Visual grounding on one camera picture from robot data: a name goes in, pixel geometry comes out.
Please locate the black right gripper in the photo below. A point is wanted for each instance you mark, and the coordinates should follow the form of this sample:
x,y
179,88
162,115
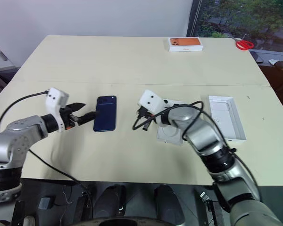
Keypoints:
x,y
146,114

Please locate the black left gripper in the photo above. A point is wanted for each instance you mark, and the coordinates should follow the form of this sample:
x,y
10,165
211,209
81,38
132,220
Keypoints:
x,y
69,118

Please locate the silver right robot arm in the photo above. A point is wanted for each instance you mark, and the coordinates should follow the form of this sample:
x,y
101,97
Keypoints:
x,y
202,134

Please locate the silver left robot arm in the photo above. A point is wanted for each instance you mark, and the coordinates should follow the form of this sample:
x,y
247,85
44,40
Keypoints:
x,y
14,139

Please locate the white phone box lid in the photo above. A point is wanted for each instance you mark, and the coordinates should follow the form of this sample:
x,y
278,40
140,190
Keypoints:
x,y
167,136

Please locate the white box with orange phone print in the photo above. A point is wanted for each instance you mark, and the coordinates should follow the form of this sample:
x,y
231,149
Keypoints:
x,y
185,44

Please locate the empty white phone box base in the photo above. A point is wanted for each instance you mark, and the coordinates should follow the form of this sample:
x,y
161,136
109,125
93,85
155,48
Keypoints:
x,y
226,117

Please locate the small grey box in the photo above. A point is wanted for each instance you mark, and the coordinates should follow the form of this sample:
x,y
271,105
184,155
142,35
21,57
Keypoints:
x,y
45,203

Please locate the dark blue smartphone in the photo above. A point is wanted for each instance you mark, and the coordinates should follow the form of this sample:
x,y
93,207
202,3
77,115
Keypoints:
x,y
105,114

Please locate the dark rounded robot foot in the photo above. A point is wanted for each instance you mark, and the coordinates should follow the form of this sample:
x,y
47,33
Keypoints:
x,y
171,201
109,201

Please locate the black flat device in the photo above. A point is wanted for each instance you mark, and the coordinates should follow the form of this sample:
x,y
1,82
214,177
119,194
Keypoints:
x,y
256,57

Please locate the brown chair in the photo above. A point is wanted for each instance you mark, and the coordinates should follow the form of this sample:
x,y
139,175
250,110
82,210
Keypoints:
x,y
279,75

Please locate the grey side table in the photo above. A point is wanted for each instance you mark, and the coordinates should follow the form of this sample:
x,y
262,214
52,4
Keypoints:
x,y
273,55

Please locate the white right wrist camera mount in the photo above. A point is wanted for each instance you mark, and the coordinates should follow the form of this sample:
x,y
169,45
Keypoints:
x,y
153,103

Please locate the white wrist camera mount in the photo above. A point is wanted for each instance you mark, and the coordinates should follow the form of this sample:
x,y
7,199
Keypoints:
x,y
55,99
153,103

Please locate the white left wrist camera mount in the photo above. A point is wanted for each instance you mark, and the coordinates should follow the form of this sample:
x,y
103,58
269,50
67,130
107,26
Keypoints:
x,y
55,99

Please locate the black window frame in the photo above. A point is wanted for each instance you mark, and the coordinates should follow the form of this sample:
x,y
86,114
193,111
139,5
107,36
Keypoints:
x,y
195,16

